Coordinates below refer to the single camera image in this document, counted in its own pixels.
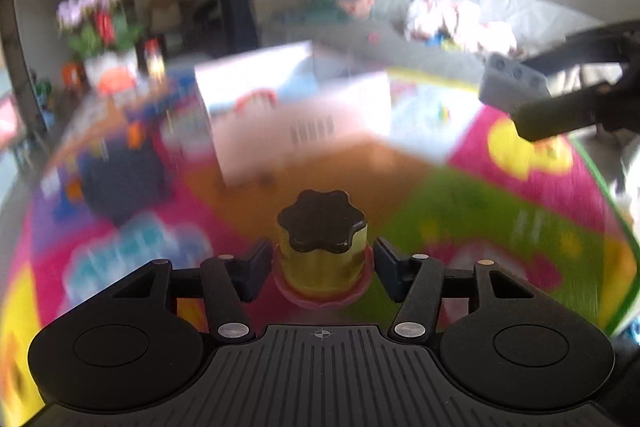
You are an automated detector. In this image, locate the grey sofa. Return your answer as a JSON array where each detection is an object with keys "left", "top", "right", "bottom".
[{"left": 250, "top": 0, "right": 600, "bottom": 83}]

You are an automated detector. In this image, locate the black cat plush toy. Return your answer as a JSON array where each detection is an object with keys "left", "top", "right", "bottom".
[{"left": 80, "top": 138, "right": 171, "bottom": 228}]

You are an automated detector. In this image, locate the white grey rectangular block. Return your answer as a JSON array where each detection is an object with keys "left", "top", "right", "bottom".
[{"left": 478, "top": 54, "right": 551, "bottom": 114}]

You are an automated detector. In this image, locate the red hooded doll figure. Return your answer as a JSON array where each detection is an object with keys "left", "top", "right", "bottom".
[{"left": 234, "top": 89, "right": 278, "bottom": 115}]

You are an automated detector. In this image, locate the pink cardboard box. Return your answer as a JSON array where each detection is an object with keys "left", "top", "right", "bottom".
[{"left": 194, "top": 41, "right": 393, "bottom": 185}]

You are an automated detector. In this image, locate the glass jar with red lid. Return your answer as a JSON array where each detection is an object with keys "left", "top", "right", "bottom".
[{"left": 143, "top": 38, "right": 166, "bottom": 82}]

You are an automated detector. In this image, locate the colourful cartoon play mat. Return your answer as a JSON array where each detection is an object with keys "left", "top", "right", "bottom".
[{"left": 1, "top": 74, "right": 639, "bottom": 426}]

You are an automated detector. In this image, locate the orange bowl toy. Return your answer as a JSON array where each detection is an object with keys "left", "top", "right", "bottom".
[{"left": 96, "top": 66, "right": 137, "bottom": 94}]

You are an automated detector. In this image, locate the orchid plant in white pot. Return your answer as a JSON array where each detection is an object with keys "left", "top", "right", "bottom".
[{"left": 56, "top": 0, "right": 142, "bottom": 88}]

